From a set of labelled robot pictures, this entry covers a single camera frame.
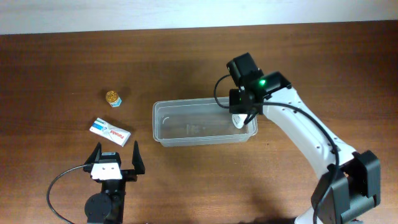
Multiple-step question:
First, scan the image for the white clear-capped bottle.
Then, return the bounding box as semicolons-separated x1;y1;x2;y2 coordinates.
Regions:
232;114;248;129

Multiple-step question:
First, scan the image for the white Panadol box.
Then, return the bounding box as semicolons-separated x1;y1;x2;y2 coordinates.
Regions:
89;118;131;147

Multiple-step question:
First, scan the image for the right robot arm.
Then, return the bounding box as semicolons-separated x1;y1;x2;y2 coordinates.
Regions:
226;53;381;223

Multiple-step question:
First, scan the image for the small gold-lidded jar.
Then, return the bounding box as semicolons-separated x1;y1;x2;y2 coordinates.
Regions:
105;91;122;108

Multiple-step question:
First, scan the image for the clear plastic container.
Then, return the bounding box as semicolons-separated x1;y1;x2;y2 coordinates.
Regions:
152;98;258;147

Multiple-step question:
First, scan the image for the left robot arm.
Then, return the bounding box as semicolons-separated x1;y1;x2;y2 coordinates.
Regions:
83;141;146;223

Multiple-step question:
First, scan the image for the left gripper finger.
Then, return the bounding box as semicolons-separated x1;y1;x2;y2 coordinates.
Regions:
132;141;146;175
84;142;102;165

